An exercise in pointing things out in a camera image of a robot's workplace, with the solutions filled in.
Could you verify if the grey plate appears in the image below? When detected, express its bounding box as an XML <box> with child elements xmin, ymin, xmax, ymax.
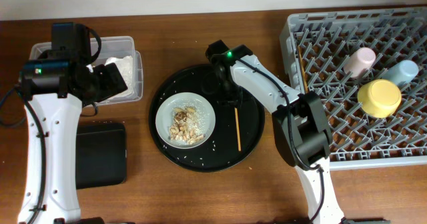
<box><xmin>155</xmin><ymin>92</ymin><xmax>216</xmax><ymax>149</ymax></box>

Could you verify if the white napkin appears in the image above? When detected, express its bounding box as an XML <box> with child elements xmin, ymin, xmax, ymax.
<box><xmin>86</xmin><ymin>55</ymin><xmax>135</xmax><ymax>102</ymax></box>

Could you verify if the pink plastic cup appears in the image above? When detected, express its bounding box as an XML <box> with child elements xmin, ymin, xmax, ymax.
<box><xmin>343</xmin><ymin>47</ymin><xmax>376</xmax><ymax>78</ymax></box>

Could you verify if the black rectangular bin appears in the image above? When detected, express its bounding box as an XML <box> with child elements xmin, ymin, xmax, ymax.
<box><xmin>75</xmin><ymin>123</ymin><xmax>127</xmax><ymax>189</ymax></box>

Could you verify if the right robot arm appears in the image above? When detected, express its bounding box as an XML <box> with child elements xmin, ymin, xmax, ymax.
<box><xmin>205</xmin><ymin>40</ymin><xmax>345</xmax><ymax>224</ymax></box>

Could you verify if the round black tray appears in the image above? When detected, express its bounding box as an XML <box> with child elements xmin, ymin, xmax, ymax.
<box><xmin>149</xmin><ymin>65</ymin><xmax>265</xmax><ymax>172</ymax></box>

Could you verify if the yellow plastic bowl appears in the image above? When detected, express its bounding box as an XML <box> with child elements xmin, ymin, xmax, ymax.
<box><xmin>357</xmin><ymin>79</ymin><xmax>402</xmax><ymax>118</ymax></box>

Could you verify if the wooden chopstick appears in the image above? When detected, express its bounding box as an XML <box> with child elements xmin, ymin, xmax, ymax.
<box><xmin>297</xmin><ymin>46</ymin><xmax>308</xmax><ymax>93</ymax></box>
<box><xmin>234</xmin><ymin>107</ymin><xmax>242</xmax><ymax>152</ymax></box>

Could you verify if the blue plastic cup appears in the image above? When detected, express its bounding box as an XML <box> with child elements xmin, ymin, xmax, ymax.
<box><xmin>382</xmin><ymin>60</ymin><xmax>419</xmax><ymax>87</ymax></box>

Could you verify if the clear plastic waste bin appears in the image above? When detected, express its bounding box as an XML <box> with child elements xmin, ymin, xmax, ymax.
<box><xmin>19</xmin><ymin>29</ymin><xmax>141</xmax><ymax>112</ymax></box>

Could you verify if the peanut shells and rice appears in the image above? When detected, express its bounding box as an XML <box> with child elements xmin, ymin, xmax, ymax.
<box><xmin>169</xmin><ymin>106</ymin><xmax>205</xmax><ymax>145</ymax></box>

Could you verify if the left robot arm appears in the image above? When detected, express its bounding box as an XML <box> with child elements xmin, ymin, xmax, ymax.
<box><xmin>16</xmin><ymin>22</ymin><xmax>127</xmax><ymax>223</ymax></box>

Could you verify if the grey dishwasher rack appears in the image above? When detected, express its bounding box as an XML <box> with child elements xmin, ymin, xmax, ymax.
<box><xmin>280</xmin><ymin>7</ymin><xmax>426</xmax><ymax>170</ymax></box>

